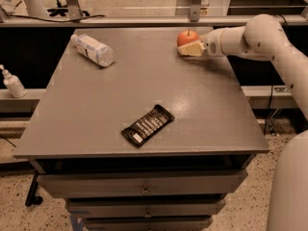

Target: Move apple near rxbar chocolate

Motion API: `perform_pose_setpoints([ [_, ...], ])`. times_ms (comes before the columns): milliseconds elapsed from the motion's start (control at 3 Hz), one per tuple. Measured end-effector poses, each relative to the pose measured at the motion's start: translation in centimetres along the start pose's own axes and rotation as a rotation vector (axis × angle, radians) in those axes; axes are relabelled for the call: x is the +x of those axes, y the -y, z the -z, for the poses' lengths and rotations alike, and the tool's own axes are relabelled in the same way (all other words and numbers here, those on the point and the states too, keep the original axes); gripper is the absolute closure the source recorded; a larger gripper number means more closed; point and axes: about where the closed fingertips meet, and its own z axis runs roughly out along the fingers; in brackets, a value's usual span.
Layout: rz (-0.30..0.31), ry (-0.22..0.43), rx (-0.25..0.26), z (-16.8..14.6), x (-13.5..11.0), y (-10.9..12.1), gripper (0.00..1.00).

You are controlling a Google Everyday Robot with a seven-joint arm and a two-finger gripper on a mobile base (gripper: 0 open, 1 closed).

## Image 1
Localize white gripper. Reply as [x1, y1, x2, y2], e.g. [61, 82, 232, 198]
[177, 29, 224, 57]

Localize red apple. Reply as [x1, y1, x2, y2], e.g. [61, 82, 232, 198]
[177, 30, 199, 46]

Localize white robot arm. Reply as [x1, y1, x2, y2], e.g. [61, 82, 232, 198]
[177, 14, 308, 231]

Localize black rxbar chocolate wrapper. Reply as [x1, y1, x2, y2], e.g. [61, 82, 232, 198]
[121, 105, 175, 148]

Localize clear plastic water bottle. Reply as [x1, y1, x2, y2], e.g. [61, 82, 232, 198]
[70, 35, 115, 67]

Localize grey drawer cabinet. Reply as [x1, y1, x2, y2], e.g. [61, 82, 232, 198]
[15, 28, 268, 231]

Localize top grey drawer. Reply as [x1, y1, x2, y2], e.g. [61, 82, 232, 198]
[38, 169, 247, 198]

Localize grey drawer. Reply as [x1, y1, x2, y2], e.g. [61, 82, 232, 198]
[66, 198, 225, 218]
[38, 169, 247, 198]
[85, 216, 213, 231]

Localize bottom grey drawer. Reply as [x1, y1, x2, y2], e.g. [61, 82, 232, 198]
[85, 216, 213, 231]

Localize white pump dispenser bottle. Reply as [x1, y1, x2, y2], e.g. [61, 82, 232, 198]
[0, 64, 27, 98]

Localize middle grey drawer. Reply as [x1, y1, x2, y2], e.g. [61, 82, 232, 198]
[66, 198, 225, 218]

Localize grey metal frame post right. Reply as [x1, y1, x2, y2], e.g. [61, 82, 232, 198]
[189, 0, 201, 22]

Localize grey metal frame post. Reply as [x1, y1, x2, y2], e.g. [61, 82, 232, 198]
[65, 0, 83, 20]
[189, 0, 201, 22]

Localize black cable on rail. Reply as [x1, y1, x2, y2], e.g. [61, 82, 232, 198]
[9, 13, 107, 24]

